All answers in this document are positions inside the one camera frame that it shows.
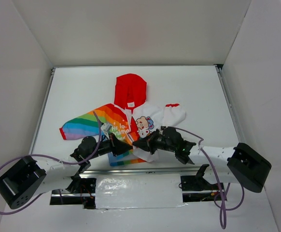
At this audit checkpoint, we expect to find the rainbow hooded kids jacket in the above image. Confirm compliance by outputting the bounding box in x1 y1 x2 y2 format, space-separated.
59 73 187 167

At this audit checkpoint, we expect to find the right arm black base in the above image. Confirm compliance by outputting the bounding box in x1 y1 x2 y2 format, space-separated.
179 175 219 197

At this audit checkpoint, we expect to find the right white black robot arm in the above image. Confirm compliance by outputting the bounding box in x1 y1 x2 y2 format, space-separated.
133 127 272 193

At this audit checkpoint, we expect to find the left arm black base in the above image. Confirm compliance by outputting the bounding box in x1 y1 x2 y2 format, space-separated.
66 178 97 209

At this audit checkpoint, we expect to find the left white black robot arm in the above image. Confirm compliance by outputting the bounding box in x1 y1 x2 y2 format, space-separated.
0 134 133 209

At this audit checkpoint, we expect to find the white foil covered panel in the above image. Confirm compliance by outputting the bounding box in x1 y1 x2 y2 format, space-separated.
95 174 184 209

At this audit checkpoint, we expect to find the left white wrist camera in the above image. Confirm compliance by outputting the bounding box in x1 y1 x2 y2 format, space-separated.
100 123 112 137

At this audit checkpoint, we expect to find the aluminium front rail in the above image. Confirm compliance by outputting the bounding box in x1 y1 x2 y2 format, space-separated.
77 166 247 176

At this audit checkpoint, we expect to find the aluminium rail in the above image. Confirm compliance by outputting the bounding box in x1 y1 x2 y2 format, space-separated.
29 67 56 155
77 166 247 176
214 64 246 143

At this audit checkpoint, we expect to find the aluminium right side rail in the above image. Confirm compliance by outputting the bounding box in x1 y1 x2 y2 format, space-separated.
214 64 246 143

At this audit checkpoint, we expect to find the aluminium left side rail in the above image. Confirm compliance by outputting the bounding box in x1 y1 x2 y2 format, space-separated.
29 67 56 155

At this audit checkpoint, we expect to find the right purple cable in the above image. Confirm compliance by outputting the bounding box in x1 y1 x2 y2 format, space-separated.
174 127 245 230

